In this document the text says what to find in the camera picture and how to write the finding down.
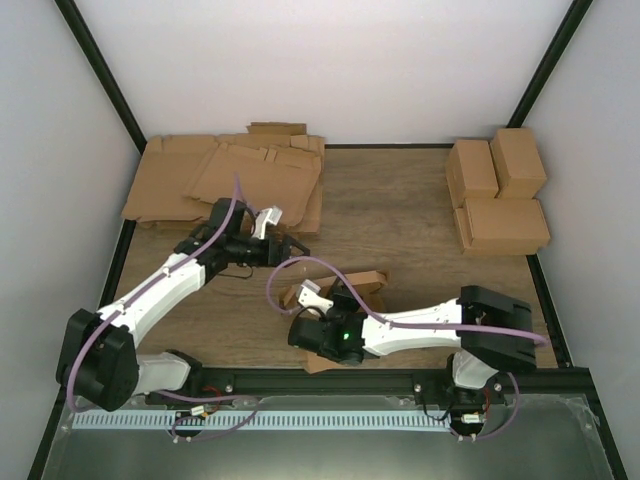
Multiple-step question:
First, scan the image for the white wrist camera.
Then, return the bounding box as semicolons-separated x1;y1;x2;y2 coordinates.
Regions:
294;280;334;322
252;206;282;240

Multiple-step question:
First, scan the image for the folded cardboard box front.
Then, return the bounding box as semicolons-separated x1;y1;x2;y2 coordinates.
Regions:
453;198;551;255

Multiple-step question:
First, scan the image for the black frame post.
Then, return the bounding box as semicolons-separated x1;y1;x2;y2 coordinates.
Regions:
54;0;147;154
506;0;593;128

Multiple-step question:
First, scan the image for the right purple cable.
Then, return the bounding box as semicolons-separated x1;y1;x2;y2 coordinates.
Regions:
265;256;550;444

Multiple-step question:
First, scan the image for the folded cardboard box back right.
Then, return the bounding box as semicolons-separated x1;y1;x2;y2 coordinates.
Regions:
490;128;547;199

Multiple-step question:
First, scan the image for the folded cardboard box back left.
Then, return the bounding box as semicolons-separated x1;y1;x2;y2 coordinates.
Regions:
445;139;499;209

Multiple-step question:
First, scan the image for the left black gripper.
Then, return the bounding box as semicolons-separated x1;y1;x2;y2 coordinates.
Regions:
227;235;311;269

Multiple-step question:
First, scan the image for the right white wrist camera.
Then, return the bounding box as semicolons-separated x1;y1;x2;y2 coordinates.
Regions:
294;280;334;322

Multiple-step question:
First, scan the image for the light blue slotted cable duct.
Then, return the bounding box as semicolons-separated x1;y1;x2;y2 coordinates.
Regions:
72;410;449;432

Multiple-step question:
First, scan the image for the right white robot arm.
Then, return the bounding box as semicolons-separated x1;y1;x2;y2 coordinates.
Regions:
288;281;548;403

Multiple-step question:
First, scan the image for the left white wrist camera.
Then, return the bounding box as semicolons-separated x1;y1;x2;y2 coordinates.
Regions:
252;206;282;240

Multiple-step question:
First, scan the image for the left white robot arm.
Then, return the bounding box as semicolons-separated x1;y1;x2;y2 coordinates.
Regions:
56;198;310;412

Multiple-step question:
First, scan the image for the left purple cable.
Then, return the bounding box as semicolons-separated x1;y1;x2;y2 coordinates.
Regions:
65;172;261;446

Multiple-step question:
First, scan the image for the purple cable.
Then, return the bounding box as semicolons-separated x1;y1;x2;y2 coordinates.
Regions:
65;172;261;446
265;256;550;444

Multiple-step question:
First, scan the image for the brown cardboard box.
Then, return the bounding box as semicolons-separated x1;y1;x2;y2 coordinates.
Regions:
277;270;389;374

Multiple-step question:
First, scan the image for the black aluminium front rail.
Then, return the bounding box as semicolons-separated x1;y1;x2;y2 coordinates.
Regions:
62;367;594;401

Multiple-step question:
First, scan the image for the right black frame post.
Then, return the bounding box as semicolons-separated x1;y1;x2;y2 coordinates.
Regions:
506;0;593;128

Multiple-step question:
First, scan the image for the stack of flat cardboard sheets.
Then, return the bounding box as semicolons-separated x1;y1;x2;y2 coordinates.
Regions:
122;122;325;235

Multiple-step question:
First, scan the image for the left black frame post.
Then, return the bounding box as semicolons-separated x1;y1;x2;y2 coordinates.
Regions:
54;0;147;154

